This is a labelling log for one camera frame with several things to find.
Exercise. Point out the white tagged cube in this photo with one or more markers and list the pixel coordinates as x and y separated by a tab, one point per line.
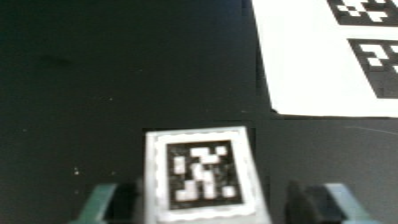
202	181

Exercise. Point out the flat white tagged plate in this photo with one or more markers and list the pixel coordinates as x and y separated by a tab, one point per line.
330	49

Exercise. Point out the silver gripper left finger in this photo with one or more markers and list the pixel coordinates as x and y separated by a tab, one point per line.
111	205

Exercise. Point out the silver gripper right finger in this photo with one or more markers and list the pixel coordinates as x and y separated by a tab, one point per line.
323	204

